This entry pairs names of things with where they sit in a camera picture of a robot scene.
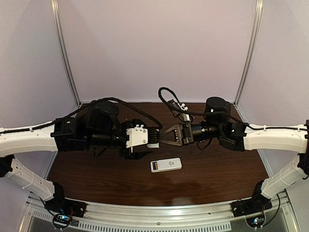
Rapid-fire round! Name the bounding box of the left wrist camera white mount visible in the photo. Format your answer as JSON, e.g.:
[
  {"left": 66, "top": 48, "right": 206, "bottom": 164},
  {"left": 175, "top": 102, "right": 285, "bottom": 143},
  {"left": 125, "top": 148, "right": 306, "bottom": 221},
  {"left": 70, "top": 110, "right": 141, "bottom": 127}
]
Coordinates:
[{"left": 126, "top": 125, "right": 160, "bottom": 148}]

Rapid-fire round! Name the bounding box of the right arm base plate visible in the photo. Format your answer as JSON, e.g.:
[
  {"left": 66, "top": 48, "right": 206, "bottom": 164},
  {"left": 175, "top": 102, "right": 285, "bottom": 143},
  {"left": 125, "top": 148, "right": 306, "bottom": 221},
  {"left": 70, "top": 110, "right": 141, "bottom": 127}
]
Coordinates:
[{"left": 230, "top": 198, "right": 272, "bottom": 218}]

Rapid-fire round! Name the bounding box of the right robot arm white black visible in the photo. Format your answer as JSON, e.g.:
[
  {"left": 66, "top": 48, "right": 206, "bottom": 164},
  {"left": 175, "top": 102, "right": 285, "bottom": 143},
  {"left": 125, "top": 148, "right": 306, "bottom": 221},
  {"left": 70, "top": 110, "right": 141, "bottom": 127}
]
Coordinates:
[{"left": 161, "top": 97, "right": 309, "bottom": 204}]

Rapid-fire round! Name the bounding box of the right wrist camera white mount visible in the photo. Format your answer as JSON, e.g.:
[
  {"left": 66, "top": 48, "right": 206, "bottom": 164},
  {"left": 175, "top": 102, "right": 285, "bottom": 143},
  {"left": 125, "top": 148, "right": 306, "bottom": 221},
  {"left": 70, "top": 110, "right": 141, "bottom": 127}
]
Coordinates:
[{"left": 168, "top": 100, "right": 191, "bottom": 122}]

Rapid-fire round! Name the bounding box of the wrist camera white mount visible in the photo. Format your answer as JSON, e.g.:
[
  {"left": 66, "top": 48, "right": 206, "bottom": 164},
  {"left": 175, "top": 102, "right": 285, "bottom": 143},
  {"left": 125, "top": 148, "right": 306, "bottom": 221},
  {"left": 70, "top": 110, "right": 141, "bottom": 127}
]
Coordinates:
[
  {"left": 168, "top": 100, "right": 191, "bottom": 122},
  {"left": 126, "top": 125, "right": 160, "bottom": 148}
]

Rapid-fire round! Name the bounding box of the aluminium frame post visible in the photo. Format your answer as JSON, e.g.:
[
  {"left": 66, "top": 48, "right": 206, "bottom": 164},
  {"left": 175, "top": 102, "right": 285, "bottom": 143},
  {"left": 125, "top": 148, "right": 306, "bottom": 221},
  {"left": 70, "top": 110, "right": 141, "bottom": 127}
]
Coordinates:
[
  {"left": 51, "top": 0, "right": 81, "bottom": 106},
  {"left": 235, "top": 0, "right": 264, "bottom": 103}
]

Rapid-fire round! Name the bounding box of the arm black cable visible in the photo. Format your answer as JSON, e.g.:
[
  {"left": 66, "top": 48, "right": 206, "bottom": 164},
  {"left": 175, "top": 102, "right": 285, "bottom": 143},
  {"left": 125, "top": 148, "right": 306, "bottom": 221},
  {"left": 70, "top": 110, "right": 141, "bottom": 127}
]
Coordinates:
[
  {"left": 158, "top": 87, "right": 309, "bottom": 132},
  {"left": 0, "top": 96, "right": 164, "bottom": 136}
]

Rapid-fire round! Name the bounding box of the right aluminium frame post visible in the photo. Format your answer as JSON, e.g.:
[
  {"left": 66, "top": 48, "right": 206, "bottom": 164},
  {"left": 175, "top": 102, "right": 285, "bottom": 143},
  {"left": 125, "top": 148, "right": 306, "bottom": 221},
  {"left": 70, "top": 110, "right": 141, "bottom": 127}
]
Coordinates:
[{"left": 235, "top": 0, "right": 264, "bottom": 103}]

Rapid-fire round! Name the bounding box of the front aluminium rail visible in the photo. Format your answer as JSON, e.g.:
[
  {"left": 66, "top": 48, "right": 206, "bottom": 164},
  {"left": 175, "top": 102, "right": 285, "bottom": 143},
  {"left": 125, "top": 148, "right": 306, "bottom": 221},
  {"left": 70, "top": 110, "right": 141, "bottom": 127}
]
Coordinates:
[{"left": 25, "top": 189, "right": 290, "bottom": 232}]

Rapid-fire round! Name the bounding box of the left aluminium frame post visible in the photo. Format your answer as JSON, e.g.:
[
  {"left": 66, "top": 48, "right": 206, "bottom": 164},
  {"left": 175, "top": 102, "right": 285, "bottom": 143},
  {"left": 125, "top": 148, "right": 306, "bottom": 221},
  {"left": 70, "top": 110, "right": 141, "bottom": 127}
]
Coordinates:
[{"left": 51, "top": 0, "right": 81, "bottom": 106}]

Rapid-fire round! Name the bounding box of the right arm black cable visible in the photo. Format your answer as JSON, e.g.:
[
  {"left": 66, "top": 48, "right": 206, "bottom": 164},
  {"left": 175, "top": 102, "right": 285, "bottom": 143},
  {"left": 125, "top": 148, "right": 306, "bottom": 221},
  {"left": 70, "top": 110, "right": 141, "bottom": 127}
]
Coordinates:
[{"left": 158, "top": 87, "right": 309, "bottom": 132}]

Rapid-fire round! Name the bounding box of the white remote control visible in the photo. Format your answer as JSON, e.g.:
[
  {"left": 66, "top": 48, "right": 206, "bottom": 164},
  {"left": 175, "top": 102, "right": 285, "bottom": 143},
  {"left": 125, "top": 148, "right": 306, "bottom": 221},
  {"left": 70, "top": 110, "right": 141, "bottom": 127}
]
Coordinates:
[{"left": 150, "top": 158, "right": 183, "bottom": 173}]

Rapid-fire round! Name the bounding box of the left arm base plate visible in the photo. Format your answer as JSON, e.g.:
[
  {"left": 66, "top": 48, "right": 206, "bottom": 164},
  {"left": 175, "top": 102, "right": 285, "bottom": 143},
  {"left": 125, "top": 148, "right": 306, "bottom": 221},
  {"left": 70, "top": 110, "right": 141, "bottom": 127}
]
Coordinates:
[{"left": 45, "top": 198, "right": 87, "bottom": 218}]

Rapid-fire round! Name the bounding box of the white battery cover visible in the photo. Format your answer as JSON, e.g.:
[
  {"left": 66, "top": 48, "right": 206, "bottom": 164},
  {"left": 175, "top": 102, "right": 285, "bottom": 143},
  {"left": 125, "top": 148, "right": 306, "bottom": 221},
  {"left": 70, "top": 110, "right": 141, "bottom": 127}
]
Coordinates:
[{"left": 147, "top": 144, "right": 159, "bottom": 148}]

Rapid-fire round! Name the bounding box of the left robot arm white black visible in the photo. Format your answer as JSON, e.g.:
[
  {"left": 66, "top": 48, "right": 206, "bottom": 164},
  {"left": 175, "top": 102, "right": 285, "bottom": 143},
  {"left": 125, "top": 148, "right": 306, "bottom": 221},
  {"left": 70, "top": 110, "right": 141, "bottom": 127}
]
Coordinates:
[{"left": 0, "top": 101, "right": 160, "bottom": 211}]

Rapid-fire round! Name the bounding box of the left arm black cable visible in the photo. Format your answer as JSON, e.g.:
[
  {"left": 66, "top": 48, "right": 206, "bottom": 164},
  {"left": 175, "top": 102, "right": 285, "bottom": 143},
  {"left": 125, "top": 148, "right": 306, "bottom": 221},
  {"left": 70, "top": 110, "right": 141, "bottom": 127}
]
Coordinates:
[{"left": 0, "top": 96, "right": 164, "bottom": 136}]

